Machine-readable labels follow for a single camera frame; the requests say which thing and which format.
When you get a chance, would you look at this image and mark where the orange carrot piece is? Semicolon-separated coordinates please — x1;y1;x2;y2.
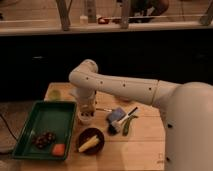
52;144;65;156

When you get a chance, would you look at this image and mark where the blue sponge block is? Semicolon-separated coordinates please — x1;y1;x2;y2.
106;107;126;123

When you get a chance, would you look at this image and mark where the dark grape bunch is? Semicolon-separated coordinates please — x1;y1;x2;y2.
32;132;56;149

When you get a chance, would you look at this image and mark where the dark brown bowl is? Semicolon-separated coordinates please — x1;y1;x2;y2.
76;128;105;155

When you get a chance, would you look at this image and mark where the green plastic tray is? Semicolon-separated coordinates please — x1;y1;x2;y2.
12;101;76;161

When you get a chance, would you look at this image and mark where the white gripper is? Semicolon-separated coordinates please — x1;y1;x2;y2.
77;92;96;117

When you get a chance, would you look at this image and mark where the black cable left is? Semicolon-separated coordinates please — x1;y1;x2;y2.
0;113;18;155

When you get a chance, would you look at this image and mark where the white paper cup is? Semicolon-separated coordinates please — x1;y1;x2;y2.
78;111;94;125

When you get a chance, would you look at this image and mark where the metal spoon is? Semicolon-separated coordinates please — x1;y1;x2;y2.
96;108;113;112

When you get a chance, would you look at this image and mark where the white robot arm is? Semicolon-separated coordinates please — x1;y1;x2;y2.
69;59;213;171

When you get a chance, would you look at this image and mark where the red object on shelf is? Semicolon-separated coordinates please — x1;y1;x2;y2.
98;17;109;24

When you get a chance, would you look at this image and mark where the green pea pod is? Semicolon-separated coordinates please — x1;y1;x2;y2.
122;115;138;136

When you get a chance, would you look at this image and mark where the black white brush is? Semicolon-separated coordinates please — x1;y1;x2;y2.
108;107;137;135

